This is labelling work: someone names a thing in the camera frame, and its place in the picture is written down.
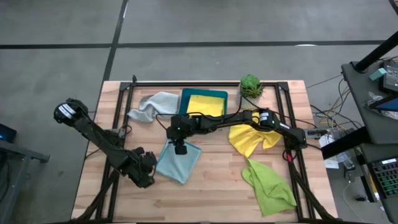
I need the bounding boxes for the succulent in patterned pot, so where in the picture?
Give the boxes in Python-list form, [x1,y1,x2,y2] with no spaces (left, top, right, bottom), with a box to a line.
[235,73,266,110]

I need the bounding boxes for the yellow microfiber towel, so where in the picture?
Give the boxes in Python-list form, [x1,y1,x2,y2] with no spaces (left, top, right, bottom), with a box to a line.
[228,111,283,159]
[185,94,226,118]

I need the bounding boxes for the teal plastic bin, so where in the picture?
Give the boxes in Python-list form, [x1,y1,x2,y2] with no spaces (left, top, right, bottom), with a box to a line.
[178,88,229,121]

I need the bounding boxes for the grey power adapter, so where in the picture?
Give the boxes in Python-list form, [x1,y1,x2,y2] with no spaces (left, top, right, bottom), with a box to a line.
[343,160,357,183]

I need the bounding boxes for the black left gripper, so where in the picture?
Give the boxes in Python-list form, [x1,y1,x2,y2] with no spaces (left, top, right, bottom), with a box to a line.
[123,146,158,189]

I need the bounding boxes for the light blue microfiber towel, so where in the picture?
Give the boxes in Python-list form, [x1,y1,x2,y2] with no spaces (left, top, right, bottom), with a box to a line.
[155,138,203,185]

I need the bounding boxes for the black diagonal pole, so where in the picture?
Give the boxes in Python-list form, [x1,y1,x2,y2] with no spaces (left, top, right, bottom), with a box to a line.
[354,30,398,73]

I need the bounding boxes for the clear plastic bag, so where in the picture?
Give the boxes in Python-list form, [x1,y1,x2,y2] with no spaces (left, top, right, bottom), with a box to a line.
[361,91,398,121]

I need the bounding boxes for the green microfiber towel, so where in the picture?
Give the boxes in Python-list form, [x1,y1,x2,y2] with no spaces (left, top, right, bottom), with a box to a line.
[241,158,298,217]

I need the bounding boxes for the black monitor device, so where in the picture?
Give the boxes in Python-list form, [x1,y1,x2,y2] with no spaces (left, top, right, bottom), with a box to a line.
[379,58,398,95]

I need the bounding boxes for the grey metal table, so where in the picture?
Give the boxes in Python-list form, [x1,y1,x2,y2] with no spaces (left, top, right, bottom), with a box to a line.
[0,139,51,224]

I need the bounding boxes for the tablet with blue screen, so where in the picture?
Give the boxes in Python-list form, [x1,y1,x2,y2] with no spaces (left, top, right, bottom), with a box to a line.
[368,94,398,113]

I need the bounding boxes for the mint green small box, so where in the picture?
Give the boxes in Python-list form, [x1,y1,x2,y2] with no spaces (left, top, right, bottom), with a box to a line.
[369,67,387,82]

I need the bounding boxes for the white paper sheets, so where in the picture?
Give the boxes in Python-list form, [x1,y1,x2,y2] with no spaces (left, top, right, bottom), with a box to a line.
[318,133,341,170]

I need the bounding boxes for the black power strip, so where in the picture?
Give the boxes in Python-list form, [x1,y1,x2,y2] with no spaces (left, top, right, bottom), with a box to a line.
[303,128,328,140]

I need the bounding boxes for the grey microfiber towel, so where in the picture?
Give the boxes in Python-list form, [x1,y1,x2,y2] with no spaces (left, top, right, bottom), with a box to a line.
[126,91,180,123]

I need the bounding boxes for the grey equipment cart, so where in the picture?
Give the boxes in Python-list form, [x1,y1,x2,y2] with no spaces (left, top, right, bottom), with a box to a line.
[340,60,398,224]

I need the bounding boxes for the dark device blue light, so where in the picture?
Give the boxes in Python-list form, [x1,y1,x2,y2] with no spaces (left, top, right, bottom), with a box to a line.
[0,123,17,144]

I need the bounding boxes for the backlit keyboard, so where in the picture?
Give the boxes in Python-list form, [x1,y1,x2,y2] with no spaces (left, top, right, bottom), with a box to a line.
[369,157,398,199]

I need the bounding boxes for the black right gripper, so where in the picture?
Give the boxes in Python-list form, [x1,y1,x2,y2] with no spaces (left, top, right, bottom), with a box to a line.
[165,114,194,156]

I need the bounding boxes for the black aluminium table frame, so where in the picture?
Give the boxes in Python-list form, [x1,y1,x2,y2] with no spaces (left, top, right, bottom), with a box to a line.
[72,74,340,224]

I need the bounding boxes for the black stand beam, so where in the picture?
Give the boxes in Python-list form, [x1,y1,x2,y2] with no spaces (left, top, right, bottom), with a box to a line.
[320,126,371,160]

